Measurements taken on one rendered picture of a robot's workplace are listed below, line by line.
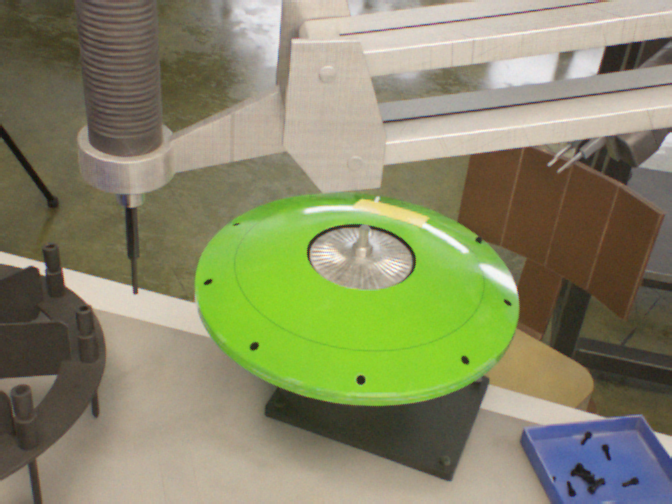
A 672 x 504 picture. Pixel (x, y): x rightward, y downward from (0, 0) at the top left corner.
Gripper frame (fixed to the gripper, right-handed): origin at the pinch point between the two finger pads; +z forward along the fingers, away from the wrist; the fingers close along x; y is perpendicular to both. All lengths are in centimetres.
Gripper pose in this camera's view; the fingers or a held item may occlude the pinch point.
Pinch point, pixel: (553, 168)
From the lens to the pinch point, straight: 102.3
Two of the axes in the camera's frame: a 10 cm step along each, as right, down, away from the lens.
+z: -7.6, 6.5, -0.3
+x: -5.0, -5.6, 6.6
